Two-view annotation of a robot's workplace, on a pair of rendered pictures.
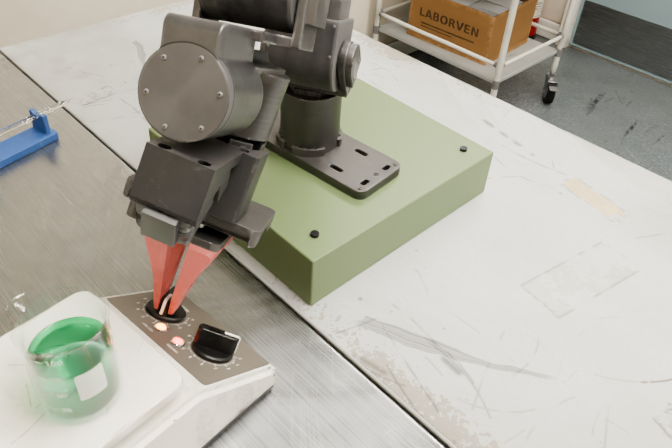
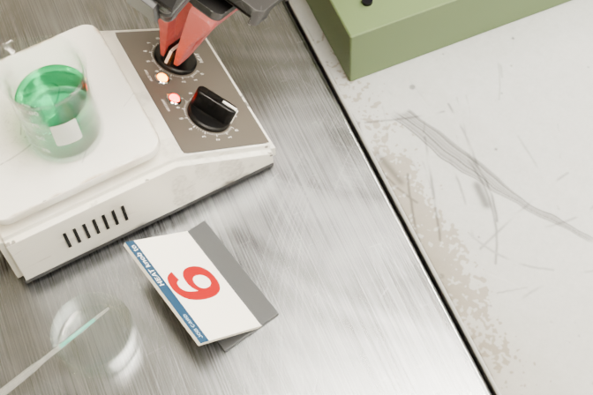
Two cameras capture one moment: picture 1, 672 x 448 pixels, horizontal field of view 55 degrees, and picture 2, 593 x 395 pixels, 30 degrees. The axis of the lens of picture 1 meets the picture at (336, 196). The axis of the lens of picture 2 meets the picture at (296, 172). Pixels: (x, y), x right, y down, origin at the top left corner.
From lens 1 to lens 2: 31 cm
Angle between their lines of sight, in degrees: 28
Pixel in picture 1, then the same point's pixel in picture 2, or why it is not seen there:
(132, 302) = (141, 41)
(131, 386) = (109, 139)
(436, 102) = not seen: outside the picture
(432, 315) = (490, 129)
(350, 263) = (409, 41)
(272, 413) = (264, 192)
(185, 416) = (158, 178)
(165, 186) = not seen: outside the picture
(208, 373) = (193, 140)
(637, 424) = not seen: outside the picture
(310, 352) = (328, 137)
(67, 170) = not seen: outside the picture
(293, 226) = not seen: outside the picture
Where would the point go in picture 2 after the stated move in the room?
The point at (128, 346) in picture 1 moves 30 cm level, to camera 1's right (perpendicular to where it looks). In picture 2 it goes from (116, 97) to (552, 251)
